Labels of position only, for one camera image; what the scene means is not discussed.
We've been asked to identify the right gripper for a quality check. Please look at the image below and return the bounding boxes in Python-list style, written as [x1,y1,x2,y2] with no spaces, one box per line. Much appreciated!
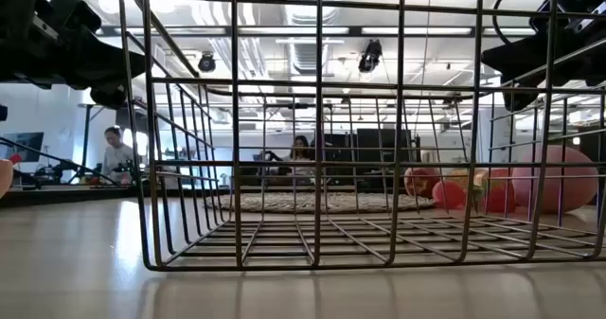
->
[480,18,606,113]

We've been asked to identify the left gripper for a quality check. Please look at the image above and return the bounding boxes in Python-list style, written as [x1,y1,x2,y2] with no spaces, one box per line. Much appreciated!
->
[0,0,146,111]

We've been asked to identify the orange tomato with green stem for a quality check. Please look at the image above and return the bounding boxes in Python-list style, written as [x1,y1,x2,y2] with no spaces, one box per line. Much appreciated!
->
[447,168,489,192]

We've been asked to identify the pink peach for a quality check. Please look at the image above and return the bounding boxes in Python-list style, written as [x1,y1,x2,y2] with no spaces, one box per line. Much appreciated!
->
[510,144,600,215]

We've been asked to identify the red apple with yellow blotches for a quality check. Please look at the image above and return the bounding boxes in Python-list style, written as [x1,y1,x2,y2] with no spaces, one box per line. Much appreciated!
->
[403,167,442,200]

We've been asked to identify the metal wire basket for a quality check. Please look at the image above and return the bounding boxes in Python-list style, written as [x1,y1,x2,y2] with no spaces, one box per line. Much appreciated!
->
[116,0,606,273]

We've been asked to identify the person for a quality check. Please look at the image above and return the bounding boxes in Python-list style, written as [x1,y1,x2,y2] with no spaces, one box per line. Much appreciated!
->
[101,126,136,186]
[289,134,316,186]

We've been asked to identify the black ceiling spotlight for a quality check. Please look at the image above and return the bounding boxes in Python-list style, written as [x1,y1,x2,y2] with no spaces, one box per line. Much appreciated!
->
[358,39,383,74]
[197,52,218,73]

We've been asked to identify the black computer monitor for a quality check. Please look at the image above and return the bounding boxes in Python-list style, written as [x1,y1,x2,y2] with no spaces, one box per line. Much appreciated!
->
[357,128,413,164]

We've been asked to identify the round woven placemat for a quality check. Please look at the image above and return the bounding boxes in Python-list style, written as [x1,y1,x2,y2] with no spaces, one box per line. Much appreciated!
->
[204,191,436,215]

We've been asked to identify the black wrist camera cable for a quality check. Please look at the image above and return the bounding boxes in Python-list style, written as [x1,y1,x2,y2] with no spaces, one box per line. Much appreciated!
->
[490,0,532,45]

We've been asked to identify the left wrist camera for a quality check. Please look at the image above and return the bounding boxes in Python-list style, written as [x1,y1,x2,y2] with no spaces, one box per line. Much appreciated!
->
[45,0,103,41]

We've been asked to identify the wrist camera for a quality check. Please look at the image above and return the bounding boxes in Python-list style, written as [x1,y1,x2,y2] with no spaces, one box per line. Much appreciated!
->
[528,0,606,34]
[45,0,103,41]

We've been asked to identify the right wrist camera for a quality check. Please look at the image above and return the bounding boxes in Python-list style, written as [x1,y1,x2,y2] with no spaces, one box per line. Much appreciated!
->
[528,0,606,34]

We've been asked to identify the wall screen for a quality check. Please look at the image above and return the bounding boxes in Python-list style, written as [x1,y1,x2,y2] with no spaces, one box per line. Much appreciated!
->
[0,132,45,164]

